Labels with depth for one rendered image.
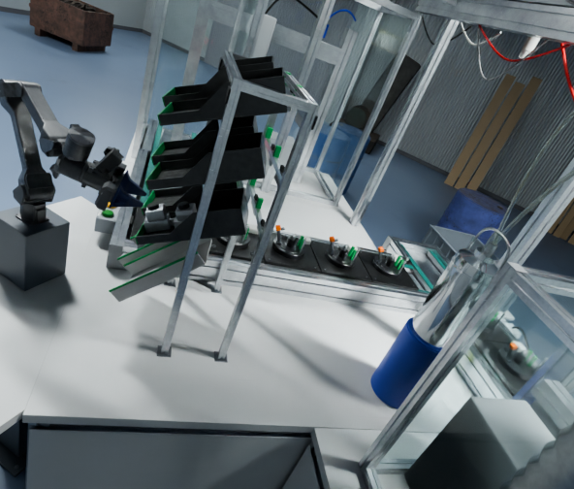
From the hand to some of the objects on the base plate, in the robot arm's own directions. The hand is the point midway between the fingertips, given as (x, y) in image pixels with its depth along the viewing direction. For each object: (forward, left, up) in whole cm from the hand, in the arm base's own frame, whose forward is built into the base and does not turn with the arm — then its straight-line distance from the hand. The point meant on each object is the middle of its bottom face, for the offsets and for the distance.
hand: (131, 193), depth 106 cm
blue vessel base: (+86, +40, -43) cm, 104 cm away
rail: (-43, +52, -43) cm, 80 cm away
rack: (+18, +18, -43) cm, 50 cm away
